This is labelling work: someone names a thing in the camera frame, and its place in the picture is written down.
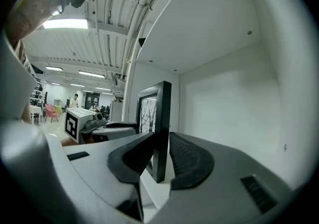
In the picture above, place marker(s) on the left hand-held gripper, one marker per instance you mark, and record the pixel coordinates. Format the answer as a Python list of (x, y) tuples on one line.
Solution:
[(74, 123)]

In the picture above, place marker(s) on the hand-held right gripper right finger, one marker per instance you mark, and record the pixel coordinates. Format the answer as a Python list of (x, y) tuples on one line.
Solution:
[(211, 168)]

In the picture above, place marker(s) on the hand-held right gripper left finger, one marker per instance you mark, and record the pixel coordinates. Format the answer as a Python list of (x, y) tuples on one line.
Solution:
[(119, 158)]

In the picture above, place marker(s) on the black framed picture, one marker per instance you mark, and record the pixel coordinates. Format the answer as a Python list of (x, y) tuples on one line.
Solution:
[(164, 131)]

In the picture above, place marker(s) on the white cabinet box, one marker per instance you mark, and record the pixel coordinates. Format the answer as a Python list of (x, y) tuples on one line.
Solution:
[(224, 93)]

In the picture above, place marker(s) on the person's left forearm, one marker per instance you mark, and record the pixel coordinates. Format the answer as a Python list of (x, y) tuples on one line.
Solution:
[(71, 141)]

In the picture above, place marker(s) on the person's left hand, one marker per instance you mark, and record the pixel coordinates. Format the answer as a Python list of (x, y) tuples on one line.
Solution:
[(89, 139)]

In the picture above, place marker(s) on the black double door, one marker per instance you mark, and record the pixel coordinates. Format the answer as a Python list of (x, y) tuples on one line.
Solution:
[(92, 100)]

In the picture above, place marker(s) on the green covered table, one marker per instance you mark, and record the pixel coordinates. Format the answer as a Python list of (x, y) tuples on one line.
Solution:
[(57, 110)]

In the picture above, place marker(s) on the rectangular ceiling light panel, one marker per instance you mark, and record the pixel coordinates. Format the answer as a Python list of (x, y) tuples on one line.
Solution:
[(64, 24), (91, 74), (54, 68)]

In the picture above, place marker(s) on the pink chair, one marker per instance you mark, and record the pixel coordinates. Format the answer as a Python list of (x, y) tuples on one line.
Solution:
[(51, 112)]

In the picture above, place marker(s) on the small white table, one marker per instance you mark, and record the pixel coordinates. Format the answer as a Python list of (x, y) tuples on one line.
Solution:
[(36, 108)]

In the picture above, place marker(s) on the white rack with dark boxes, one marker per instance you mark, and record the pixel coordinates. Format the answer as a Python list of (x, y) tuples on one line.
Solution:
[(38, 91)]

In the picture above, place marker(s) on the person's beige shirt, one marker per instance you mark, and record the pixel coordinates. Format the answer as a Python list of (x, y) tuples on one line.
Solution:
[(21, 51)]

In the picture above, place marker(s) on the white shelf cabinet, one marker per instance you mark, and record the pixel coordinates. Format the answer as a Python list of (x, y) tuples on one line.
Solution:
[(294, 68)]

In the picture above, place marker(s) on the person's head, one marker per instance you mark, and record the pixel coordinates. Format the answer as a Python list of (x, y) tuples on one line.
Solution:
[(25, 19)]

